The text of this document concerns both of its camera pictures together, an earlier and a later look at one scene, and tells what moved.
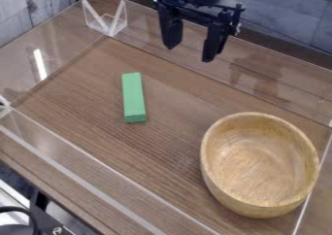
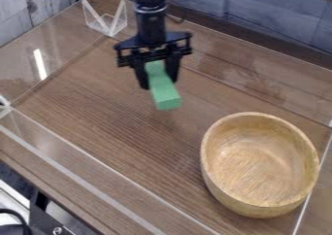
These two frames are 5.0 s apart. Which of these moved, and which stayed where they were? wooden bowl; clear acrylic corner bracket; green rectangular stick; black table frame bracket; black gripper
Moved: black gripper; green rectangular stick
Stayed: clear acrylic corner bracket; wooden bowl; black table frame bracket
